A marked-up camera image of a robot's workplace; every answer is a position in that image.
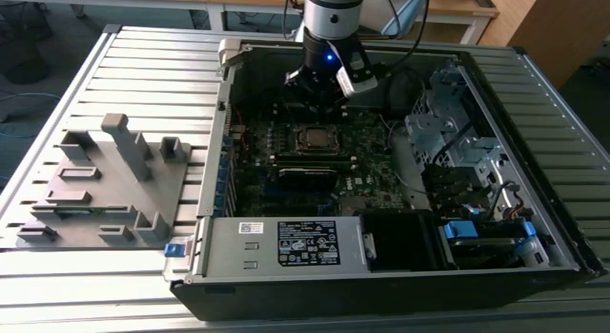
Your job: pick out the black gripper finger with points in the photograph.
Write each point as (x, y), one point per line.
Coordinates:
(341, 99)
(297, 81)

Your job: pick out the silver green CPU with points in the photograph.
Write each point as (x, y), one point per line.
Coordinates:
(318, 138)

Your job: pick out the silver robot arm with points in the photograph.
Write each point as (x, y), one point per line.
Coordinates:
(332, 15)

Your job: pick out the CPU socket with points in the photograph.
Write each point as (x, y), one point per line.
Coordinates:
(298, 127)

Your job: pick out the grey case latch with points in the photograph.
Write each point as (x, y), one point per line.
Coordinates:
(229, 49)

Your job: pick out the metal rear port block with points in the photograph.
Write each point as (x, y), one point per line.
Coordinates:
(238, 129)

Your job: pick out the silver drive cage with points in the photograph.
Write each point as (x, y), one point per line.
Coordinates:
(422, 127)

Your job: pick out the green motherboard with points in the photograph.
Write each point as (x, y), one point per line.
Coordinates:
(377, 168)

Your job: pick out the black graphics card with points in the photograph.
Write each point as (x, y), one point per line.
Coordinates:
(308, 181)

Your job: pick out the dark chipset heatsink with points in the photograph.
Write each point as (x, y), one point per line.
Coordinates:
(354, 204)

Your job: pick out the black plastic bay housing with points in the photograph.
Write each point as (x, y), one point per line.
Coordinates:
(396, 240)

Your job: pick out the hard disk in blue carrier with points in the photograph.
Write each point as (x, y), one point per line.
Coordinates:
(460, 229)

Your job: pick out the grey parts rack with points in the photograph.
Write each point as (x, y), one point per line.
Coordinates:
(119, 190)

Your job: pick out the grey power supply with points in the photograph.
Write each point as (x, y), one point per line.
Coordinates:
(225, 247)

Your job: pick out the wooden cabinet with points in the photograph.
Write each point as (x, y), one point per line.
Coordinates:
(557, 25)

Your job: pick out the black PC case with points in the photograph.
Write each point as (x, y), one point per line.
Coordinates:
(334, 301)

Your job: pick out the black office chair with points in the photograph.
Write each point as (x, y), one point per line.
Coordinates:
(26, 65)

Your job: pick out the green RAM stick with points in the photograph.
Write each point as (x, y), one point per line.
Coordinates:
(81, 212)

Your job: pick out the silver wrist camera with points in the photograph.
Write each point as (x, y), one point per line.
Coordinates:
(357, 84)

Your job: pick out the perforated metal bay frame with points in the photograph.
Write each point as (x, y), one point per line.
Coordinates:
(448, 97)

